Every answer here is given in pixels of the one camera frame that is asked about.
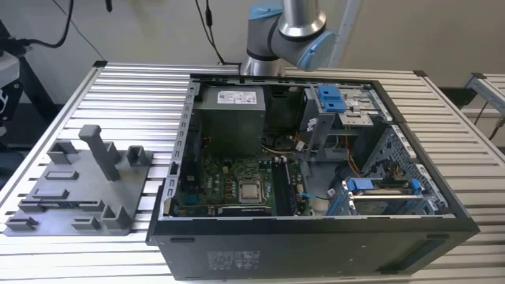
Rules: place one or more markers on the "black metal frame post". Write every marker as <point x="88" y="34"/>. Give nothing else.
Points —
<point x="34" y="85"/>

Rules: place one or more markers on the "black open PC case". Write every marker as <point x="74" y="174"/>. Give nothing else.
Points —
<point x="275" y="251"/>

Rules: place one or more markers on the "black graphics card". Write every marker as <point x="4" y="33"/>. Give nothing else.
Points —
<point x="243" y="210"/>

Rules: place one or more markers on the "green motherboard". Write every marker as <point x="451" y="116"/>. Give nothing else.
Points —
<point x="214" y="177"/>

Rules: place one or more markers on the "silver CPU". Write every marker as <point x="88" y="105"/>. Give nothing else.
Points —
<point x="250" y="191"/>

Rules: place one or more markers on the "CPU socket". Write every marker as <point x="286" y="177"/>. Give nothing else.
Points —
<point x="250" y="180"/>

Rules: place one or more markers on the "RAM memory stick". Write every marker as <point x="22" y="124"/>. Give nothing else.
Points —
<point x="290" y="189"/>

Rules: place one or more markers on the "grey power supply unit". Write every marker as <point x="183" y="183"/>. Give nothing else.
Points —
<point x="227" y="127"/>

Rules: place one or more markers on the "grey metal drive cage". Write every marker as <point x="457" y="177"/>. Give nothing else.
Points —
<point x="354" y="119"/>

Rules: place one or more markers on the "hard disk in blue carrier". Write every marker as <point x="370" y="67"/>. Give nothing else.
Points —
<point x="361" y="184"/>

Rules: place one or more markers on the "small aluminium slat table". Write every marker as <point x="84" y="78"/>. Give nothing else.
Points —
<point x="490" y="88"/>

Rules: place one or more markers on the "grey plastic parts rack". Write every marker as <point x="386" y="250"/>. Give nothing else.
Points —
<point x="125" y="189"/>

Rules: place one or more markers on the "blue drive bay latch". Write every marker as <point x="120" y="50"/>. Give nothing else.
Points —
<point x="330" y="100"/>

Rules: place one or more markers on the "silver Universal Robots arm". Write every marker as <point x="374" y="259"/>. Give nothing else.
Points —
<point x="291" y="26"/>

